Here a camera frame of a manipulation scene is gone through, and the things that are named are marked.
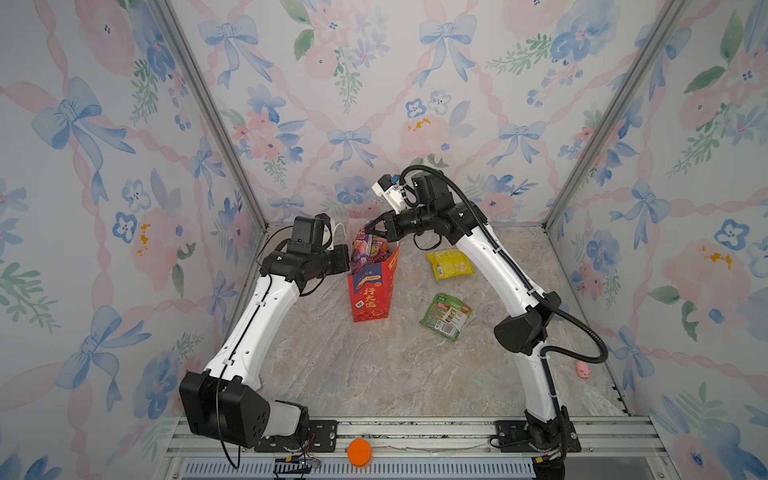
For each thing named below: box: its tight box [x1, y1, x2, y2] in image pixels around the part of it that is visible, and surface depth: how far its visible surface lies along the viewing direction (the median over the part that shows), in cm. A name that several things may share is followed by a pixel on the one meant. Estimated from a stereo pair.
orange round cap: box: [348, 438, 372, 467], surface depth 64 cm
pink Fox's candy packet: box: [351, 226, 390, 275], surface depth 74 cm
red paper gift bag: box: [348, 245, 400, 323], surface depth 85 cm
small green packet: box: [420, 293, 472, 341], surface depth 97 cm
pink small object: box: [575, 361, 592, 380], surface depth 85 cm
